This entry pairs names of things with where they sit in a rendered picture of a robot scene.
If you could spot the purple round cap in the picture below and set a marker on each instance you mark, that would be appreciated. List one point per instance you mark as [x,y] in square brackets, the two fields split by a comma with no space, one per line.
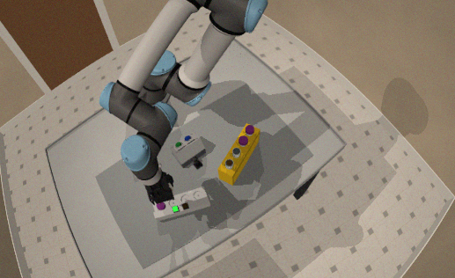
[249,129]
[243,140]
[161,206]

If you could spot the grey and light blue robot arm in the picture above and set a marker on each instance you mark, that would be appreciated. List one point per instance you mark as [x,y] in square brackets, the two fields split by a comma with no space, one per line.
[128,98]

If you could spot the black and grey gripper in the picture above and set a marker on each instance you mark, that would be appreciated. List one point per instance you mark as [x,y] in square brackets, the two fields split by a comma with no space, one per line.
[161,187]

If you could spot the grey key housing with blue and green buttons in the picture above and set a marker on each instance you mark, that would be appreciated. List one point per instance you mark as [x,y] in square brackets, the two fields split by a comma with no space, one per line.
[188,150]

